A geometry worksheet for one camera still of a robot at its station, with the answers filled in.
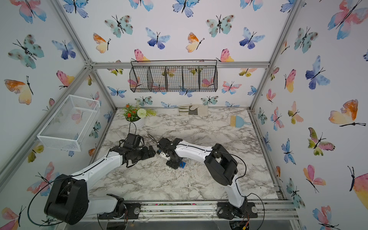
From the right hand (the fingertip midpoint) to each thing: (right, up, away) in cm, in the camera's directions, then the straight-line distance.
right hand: (176, 160), depth 88 cm
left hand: (-15, +5, +1) cm, 16 cm away
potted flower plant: (-30, +26, +13) cm, 42 cm away
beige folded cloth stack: (+11, +33, +31) cm, 47 cm away
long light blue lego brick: (+4, 0, -7) cm, 8 cm away
